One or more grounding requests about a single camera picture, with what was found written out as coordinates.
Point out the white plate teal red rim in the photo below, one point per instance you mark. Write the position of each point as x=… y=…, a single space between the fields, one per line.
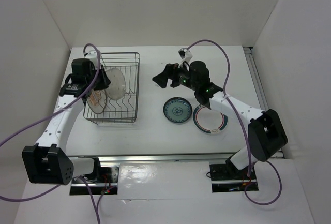
x=208 y=121

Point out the clear glass plate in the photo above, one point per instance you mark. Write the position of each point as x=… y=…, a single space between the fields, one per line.
x=117 y=88

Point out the aluminium rail frame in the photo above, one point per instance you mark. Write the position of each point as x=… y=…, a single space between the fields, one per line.
x=152 y=134

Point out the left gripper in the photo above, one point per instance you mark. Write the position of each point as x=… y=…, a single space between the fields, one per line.
x=105 y=81

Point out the grey wire dish rack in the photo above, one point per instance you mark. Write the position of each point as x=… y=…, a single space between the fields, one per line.
x=119 y=102

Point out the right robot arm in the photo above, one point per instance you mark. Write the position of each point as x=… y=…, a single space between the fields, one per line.
x=263 y=130

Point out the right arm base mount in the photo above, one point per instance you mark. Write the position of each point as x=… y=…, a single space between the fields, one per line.
x=224 y=179

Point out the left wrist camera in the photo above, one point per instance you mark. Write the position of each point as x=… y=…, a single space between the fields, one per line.
x=92 y=56

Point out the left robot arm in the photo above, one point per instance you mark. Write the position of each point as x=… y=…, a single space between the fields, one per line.
x=46 y=161

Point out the orange sunburst plate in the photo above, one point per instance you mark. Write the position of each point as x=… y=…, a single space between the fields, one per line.
x=97 y=101

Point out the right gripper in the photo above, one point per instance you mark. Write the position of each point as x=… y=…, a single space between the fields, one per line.
x=171 y=69

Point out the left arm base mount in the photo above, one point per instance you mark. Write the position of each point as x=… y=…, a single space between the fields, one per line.
x=102 y=181

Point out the blue floral plate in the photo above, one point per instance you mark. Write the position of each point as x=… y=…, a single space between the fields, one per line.
x=177 y=110

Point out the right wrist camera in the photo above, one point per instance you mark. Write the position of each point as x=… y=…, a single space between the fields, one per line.
x=185 y=55

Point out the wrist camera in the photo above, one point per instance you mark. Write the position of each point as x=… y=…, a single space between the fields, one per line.
x=185 y=55
x=92 y=56

